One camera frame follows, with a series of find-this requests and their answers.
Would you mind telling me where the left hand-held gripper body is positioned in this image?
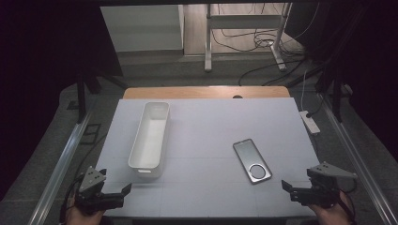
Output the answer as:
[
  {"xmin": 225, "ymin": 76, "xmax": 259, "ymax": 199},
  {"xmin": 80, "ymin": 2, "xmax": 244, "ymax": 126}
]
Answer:
[{"xmin": 74, "ymin": 166, "xmax": 125, "ymax": 217}]

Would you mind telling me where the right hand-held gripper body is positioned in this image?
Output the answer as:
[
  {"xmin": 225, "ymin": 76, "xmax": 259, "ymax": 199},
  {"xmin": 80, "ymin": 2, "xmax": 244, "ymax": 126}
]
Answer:
[{"xmin": 290, "ymin": 161, "xmax": 359, "ymax": 210}]

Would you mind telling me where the white plastic bin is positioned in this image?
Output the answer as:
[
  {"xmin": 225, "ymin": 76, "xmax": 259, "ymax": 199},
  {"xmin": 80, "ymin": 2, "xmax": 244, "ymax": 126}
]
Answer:
[{"xmin": 128, "ymin": 101, "xmax": 171, "ymax": 179}]

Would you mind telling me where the person's left hand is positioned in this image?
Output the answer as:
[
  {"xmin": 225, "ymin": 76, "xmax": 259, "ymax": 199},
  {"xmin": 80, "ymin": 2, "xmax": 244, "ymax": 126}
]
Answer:
[{"xmin": 65, "ymin": 196, "xmax": 106, "ymax": 225}]

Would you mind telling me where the person's right hand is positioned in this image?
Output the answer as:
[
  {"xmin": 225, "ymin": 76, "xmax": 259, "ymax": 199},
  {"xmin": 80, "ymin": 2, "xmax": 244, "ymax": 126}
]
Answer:
[{"xmin": 308, "ymin": 190, "xmax": 356, "ymax": 225}]

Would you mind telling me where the white power strip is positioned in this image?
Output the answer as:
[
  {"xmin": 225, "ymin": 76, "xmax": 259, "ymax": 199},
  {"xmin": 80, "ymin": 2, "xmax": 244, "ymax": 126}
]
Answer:
[{"xmin": 298, "ymin": 110, "xmax": 322, "ymax": 136}]

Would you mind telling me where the black stand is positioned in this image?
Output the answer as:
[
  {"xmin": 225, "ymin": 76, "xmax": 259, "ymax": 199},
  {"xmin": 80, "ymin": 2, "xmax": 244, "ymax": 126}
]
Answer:
[
  {"xmin": 74, "ymin": 72, "xmax": 130, "ymax": 124},
  {"xmin": 315, "ymin": 67, "xmax": 353, "ymax": 123}
]

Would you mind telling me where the white board sheet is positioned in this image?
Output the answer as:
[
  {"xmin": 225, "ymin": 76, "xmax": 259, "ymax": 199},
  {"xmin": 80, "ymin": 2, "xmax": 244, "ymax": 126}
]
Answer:
[{"xmin": 95, "ymin": 97, "xmax": 317, "ymax": 218}]

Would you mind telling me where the wooden table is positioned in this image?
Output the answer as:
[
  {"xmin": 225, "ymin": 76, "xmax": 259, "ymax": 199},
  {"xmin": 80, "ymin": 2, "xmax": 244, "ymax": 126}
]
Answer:
[{"xmin": 122, "ymin": 85, "xmax": 291, "ymax": 100}]

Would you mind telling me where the white cabinet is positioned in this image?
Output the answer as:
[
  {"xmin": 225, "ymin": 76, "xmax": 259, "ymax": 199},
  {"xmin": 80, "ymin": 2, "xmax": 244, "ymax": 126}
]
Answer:
[{"xmin": 99, "ymin": 4, "xmax": 185, "ymax": 53}]

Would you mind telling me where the left hand-held gripper black cable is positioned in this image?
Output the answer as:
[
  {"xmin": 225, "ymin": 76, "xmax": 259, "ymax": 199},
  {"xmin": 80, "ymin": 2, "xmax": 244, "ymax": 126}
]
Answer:
[{"xmin": 59, "ymin": 132, "xmax": 109, "ymax": 225}]

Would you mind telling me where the hand-held gripper black cable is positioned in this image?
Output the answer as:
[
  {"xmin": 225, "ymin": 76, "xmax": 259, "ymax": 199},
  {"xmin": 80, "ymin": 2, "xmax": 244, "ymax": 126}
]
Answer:
[
  {"xmin": 59, "ymin": 132, "xmax": 109, "ymax": 225},
  {"xmin": 337, "ymin": 179, "xmax": 359, "ymax": 225}
]

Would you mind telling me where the right hand-held gripper black cable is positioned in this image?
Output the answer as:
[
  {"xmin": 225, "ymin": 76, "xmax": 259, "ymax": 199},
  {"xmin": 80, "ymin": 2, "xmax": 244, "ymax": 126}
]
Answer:
[{"xmin": 337, "ymin": 179, "xmax": 359, "ymax": 225}]

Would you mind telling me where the aluminium rail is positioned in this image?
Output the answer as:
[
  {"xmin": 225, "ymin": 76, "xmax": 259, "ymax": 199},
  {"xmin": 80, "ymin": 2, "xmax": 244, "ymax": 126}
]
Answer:
[
  {"xmin": 27, "ymin": 112, "xmax": 92, "ymax": 225},
  {"xmin": 318, "ymin": 93, "xmax": 398, "ymax": 225}
]

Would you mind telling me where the black plug with cable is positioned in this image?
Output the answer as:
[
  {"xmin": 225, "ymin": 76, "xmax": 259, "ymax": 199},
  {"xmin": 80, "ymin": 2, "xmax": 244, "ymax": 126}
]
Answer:
[{"xmin": 305, "ymin": 93, "xmax": 327, "ymax": 119}]

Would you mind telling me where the white cable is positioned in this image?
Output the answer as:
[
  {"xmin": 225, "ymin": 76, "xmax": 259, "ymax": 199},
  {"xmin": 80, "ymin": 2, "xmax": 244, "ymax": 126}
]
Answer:
[{"xmin": 299, "ymin": 68, "xmax": 309, "ymax": 113}]

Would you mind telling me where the tangle of black floor cables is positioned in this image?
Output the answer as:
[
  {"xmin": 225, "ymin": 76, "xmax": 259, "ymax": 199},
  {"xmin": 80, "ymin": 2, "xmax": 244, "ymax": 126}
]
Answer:
[{"xmin": 209, "ymin": 3, "xmax": 320, "ymax": 87}]

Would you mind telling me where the white desk frame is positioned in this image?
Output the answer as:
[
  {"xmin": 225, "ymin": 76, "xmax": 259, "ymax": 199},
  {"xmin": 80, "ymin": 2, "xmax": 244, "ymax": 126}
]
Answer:
[{"xmin": 204, "ymin": 3, "xmax": 293, "ymax": 73}]

